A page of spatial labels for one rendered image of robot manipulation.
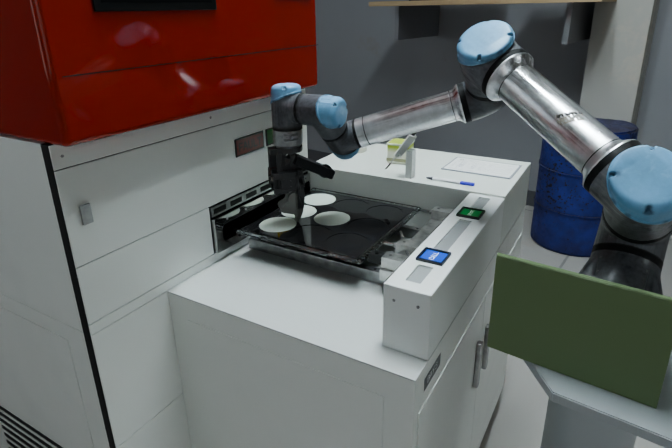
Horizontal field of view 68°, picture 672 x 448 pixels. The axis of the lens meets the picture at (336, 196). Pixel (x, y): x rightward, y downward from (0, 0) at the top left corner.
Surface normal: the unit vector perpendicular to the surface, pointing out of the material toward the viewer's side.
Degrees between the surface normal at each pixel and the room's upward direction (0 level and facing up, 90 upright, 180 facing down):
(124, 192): 90
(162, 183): 90
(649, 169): 51
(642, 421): 0
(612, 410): 0
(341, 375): 90
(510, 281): 90
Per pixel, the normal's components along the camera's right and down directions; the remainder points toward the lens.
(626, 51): -0.60, 0.29
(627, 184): -0.29, -0.35
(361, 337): -0.02, -0.94
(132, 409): 0.86, 0.16
